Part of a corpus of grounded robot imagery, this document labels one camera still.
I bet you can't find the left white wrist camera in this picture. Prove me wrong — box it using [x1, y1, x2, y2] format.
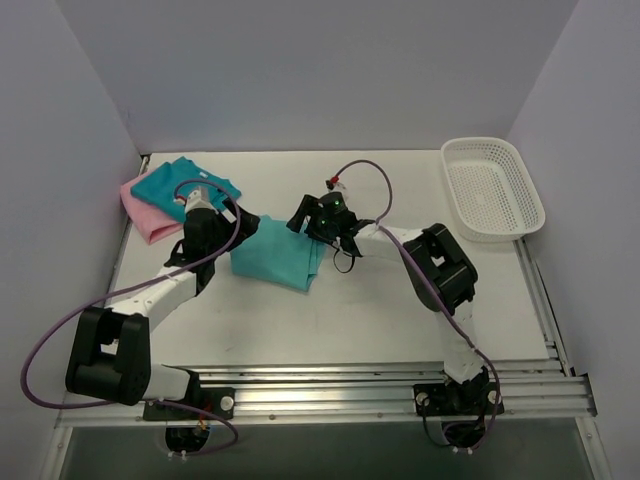
[174, 187, 215, 213]

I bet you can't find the aluminium frame rail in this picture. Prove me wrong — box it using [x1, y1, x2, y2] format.
[54, 149, 599, 431]

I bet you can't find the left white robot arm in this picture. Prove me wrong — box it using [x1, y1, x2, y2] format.
[65, 207, 260, 419]

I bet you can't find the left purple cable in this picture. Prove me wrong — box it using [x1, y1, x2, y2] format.
[20, 180, 242, 457]

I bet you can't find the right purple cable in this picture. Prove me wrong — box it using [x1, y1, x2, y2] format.
[327, 159, 502, 451]

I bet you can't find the black looped cable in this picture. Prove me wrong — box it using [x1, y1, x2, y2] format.
[332, 244, 359, 275]

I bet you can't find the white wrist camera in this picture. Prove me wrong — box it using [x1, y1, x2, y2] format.
[174, 187, 215, 213]
[325, 176, 348, 200]

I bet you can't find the mint green t shirt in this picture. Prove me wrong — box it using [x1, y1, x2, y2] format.
[231, 215, 326, 292]

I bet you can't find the white perforated plastic basket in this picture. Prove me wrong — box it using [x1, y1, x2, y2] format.
[440, 137, 546, 243]

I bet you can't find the folded pink t shirt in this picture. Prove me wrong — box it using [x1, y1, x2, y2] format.
[120, 172, 182, 245]

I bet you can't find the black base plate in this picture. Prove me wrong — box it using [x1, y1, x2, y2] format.
[142, 387, 236, 422]
[412, 383, 495, 417]

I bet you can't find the purple cable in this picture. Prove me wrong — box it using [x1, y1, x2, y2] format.
[327, 159, 502, 451]
[20, 180, 242, 457]

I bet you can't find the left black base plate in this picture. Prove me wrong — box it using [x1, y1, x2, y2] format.
[142, 387, 236, 422]

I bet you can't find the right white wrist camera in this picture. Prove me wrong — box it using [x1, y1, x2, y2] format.
[325, 176, 348, 200]

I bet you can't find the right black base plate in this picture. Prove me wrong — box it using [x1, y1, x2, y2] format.
[412, 383, 495, 417]

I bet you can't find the folded teal t shirt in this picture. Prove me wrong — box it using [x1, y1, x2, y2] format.
[130, 157, 242, 223]

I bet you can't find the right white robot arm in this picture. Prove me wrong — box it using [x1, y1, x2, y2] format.
[286, 191, 484, 413]

